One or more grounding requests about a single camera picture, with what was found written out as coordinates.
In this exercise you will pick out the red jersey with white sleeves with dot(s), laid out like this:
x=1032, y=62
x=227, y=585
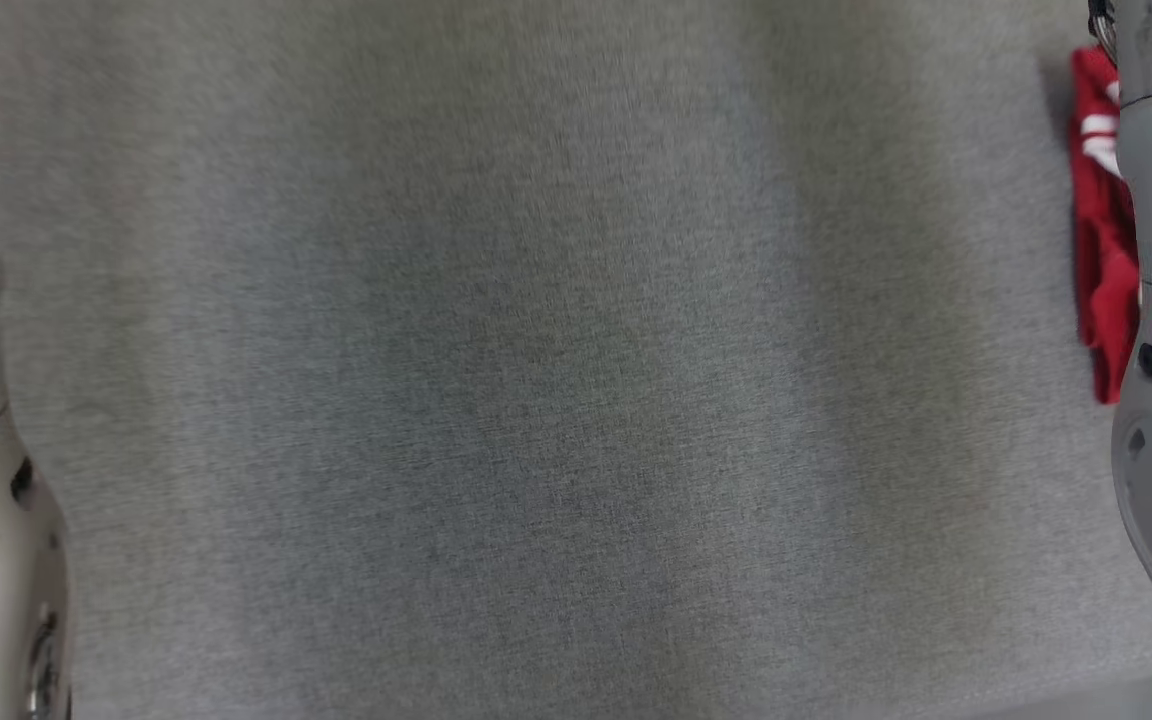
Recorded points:
x=1101, y=250

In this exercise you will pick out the grey fabric sofa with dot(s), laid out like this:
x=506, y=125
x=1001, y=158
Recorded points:
x=536, y=350

